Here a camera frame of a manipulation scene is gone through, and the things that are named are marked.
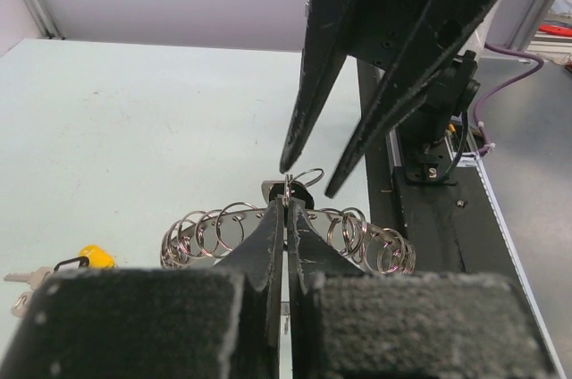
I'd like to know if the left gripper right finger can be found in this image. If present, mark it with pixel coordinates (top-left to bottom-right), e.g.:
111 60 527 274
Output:
287 200 558 378

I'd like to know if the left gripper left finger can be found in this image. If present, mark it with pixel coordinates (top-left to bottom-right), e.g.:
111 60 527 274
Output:
1 202 284 378

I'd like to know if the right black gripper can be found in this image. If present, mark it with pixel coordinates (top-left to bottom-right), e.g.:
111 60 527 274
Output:
280 0 497 198

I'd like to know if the metal disc with keyrings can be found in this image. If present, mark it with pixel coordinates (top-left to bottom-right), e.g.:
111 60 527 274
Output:
159 200 417 275

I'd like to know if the black key tag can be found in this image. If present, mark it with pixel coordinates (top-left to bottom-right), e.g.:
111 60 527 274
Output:
261 168 325 210
54 256 90 272

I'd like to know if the yellow key tag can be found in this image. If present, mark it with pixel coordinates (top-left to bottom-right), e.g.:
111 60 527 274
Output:
79 245 116 269

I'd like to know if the silver key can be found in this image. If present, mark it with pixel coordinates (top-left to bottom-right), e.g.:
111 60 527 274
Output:
4 266 54 290

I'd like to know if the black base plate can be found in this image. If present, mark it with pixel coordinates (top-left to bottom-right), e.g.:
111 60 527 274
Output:
365 52 519 281

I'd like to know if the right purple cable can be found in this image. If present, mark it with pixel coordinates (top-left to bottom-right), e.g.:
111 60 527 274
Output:
473 41 545 159

